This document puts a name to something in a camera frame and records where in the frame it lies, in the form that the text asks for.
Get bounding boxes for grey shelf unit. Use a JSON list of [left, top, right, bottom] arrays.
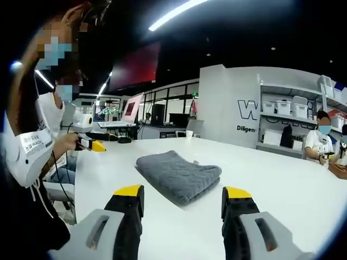
[[255, 75, 347, 160]]

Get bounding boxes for person's white shirt torso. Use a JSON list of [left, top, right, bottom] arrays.
[[0, 92, 67, 190]]

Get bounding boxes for white chest-worn device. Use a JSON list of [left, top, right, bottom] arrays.
[[4, 127, 55, 189]]

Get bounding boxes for person's left hand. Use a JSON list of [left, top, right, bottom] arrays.
[[53, 132, 81, 154]]

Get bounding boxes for long ceiling light strip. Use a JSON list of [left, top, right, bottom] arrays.
[[147, 0, 215, 32]]

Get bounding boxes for white framed monitor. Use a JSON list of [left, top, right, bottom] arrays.
[[121, 93, 145, 125]]

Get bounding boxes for grey chair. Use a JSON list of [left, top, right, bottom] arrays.
[[42, 180, 78, 226]]

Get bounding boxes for white drawstring cord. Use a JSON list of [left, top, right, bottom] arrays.
[[29, 177, 55, 219]]

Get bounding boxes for stack of white storage boxes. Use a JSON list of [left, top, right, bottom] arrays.
[[316, 75, 335, 99]]

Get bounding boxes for black backpack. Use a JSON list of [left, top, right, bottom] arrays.
[[279, 125, 294, 149]]

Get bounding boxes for grey towel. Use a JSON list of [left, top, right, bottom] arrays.
[[135, 150, 223, 208]]

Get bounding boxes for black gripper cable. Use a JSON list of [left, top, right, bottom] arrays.
[[50, 150, 76, 210]]

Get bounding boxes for hanging red display screen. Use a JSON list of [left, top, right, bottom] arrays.
[[107, 42, 162, 92]]

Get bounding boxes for person's legs in jeans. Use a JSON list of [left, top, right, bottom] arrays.
[[43, 155, 77, 185]]

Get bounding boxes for white keyboard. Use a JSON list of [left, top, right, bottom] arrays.
[[97, 121, 137, 129]]

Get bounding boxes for white storage box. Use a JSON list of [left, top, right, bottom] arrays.
[[261, 101, 277, 115], [292, 95, 309, 119], [275, 99, 293, 116]]

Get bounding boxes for white lettered partition wall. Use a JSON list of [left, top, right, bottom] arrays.
[[198, 66, 263, 150]]

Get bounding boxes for brown bag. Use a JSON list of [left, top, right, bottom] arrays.
[[327, 159, 347, 180]]

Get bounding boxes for black monitor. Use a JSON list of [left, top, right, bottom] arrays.
[[151, 104, 166, 125]]

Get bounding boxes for white flat carton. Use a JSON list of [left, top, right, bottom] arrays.
[[262, 129, 283, 146]]

